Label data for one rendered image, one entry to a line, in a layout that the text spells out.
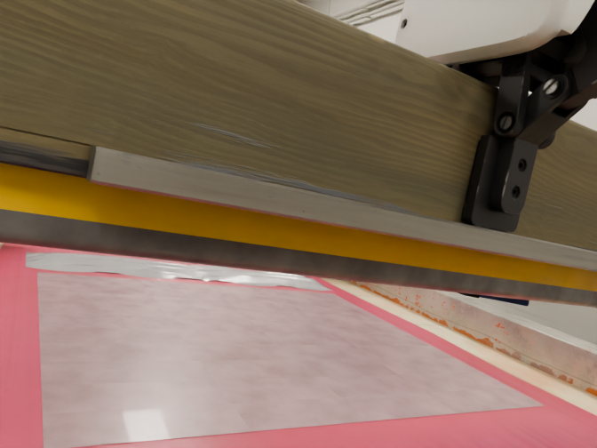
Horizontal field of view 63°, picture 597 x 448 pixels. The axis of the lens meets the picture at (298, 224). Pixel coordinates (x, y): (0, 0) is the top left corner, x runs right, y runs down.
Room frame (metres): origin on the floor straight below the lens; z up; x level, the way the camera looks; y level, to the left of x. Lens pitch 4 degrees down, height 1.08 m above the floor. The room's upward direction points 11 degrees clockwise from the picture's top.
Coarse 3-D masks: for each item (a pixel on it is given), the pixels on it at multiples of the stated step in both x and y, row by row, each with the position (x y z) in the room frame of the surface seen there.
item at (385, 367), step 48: (240, 288) 0.55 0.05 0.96; (288, 288) 0.60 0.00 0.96; (336, 288) 0.66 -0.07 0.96; (288, 336) 0.41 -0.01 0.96; (336, 336) 0.43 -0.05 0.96; (384, 336) 0.47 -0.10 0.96; (432, 336) 0.50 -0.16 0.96; (336, 384) 0.32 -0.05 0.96; (384, 384) 0.34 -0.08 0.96; (432, 384) 0.36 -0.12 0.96; (480, 384) 0.38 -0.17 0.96; (528, 384) 0.41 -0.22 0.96; (384, 432) 0.27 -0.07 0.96; (432, 432) 0.28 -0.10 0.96; (480, 432) 0.29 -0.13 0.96; (528, 432) 0.31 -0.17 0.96; (576, 432) 0.32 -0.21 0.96
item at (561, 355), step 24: (384, 288) 0.67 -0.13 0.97; (408, 288) 0.63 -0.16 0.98; (432, 312) 0.58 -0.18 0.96; (456, 312) 0.55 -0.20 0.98; (480, 312) 0.53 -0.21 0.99; (504, 312) 0.53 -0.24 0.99; (480, 336) 0.52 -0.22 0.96; (504, 336) 0.50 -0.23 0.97; (528, 336) 0.47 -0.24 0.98; (552, 336) 0.45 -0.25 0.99; (528, 360) 0.47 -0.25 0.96; (552, 360) 0.45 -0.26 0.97; (576, 360) 0.43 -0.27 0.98; (576, 384) 0.43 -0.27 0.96
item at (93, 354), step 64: (0, 256) 0.49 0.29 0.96; (0, 320) 0.32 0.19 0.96; (64, 320) 0.34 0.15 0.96; (128, 320) 0.37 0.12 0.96; (192, 320) 0.40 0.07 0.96; (0, 384) 0.24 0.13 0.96; (64, 384) 0.25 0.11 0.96; (128, 384) 0.26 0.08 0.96; (192, 384) 0.28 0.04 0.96; (256, 384) 0.30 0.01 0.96; (320, 384) 0.32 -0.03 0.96
